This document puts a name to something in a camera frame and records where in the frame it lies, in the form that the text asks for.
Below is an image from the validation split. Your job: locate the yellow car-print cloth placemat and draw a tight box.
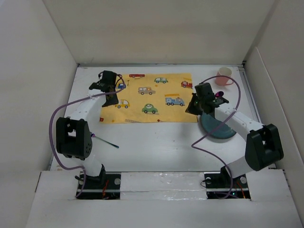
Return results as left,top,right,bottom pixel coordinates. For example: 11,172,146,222
100,73,198,124

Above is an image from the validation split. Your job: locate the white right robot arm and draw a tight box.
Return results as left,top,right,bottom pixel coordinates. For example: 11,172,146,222
186,83,284,187

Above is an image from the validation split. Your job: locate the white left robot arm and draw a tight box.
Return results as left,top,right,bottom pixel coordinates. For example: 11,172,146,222
52,70,124,188

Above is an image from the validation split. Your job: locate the purple metallic spoon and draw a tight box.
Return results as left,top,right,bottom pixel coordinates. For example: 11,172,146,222
215,91,224,97

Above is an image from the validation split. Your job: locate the teal ceramic plate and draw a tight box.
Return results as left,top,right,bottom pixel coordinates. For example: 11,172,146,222
199,113,237,140

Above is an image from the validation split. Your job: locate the pink ceramic mug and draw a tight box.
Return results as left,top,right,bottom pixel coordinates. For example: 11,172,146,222
215,67,234,86

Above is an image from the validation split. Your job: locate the iridescent purple fork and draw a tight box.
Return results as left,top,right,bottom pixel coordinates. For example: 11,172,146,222
91,133,119,149

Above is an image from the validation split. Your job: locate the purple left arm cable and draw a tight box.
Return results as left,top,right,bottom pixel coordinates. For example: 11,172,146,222
48,73,126,198

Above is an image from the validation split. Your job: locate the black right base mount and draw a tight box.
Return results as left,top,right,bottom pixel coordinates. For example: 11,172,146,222
200,172,251,200

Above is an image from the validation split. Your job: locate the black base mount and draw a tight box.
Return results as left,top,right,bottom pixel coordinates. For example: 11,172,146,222
76,173,121,200
200,172,251,200

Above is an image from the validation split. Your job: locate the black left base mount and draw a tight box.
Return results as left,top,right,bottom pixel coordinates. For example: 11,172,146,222
76,173,121,200

